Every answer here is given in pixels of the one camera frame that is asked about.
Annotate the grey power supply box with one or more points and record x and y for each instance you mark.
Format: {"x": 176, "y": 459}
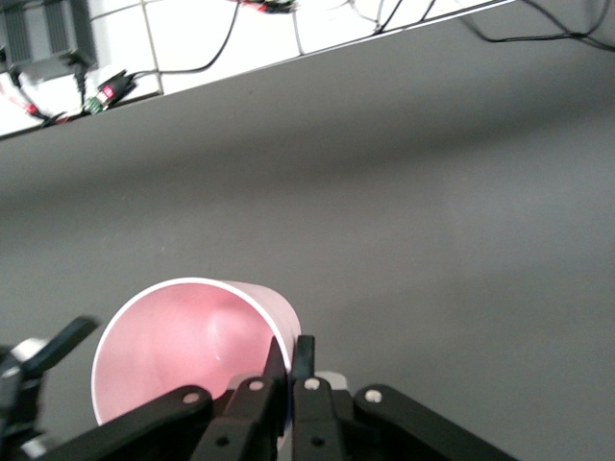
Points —
{"x": 48, "y": 29}

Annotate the black adapter with green terminal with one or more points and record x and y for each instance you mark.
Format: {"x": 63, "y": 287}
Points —
{"x": 113, "y": 89}

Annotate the dark grey table cloth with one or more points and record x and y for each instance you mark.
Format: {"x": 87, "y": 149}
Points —
{"x": 384, "y": 192}

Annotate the pink plastic cup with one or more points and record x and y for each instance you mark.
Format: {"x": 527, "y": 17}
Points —
{"x": 192, "y": 336}

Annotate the coloured connector cluster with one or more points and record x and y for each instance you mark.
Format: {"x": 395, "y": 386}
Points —
{"x": 274, "y": 5}

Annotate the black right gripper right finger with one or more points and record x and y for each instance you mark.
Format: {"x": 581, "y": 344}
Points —
{"x": 384, "y": 418}

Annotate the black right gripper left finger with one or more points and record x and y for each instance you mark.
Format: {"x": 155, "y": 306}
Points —
{"x": 182, "y": 418}

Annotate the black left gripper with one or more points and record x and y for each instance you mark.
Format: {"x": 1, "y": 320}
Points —
{"x": 17, "y": 398}

